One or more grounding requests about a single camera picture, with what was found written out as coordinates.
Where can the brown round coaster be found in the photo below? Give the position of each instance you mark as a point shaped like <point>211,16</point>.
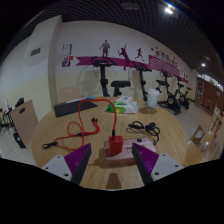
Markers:
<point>148,110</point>

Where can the magenta wall banner decal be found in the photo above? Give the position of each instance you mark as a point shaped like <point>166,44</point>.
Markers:
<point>160,63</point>

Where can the black exercise bike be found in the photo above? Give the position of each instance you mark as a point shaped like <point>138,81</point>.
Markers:
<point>142,83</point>
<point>104,80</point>
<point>173,100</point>
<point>183,98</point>

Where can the red charger block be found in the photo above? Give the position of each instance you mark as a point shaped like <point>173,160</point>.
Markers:
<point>115,145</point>

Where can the round ceiling light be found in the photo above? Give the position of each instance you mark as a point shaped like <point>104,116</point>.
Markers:
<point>203,65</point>
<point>169,10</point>

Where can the cluttered dark desk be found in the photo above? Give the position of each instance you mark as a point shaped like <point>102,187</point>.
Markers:
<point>8,115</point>

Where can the grey wall sign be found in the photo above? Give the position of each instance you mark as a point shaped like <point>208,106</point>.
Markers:
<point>35,51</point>

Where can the black desk pad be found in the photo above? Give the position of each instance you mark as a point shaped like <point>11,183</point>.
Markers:
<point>73,107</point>

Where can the orange and blue pen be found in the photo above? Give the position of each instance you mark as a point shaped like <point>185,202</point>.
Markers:
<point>94,98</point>

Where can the green wet wipes pack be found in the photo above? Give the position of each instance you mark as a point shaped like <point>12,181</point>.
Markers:
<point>115,107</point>

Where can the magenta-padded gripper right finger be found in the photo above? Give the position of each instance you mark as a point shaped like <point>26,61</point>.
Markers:
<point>146,159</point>

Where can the black bag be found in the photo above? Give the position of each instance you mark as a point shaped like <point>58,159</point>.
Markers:
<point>19,140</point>

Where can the wall poster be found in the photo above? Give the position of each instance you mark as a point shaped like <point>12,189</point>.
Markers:
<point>66,55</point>

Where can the brown wooden cabinet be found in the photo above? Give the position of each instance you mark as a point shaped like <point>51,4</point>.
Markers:
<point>210,93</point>

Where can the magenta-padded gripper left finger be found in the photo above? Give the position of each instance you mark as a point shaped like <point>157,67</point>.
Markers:
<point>77,159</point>

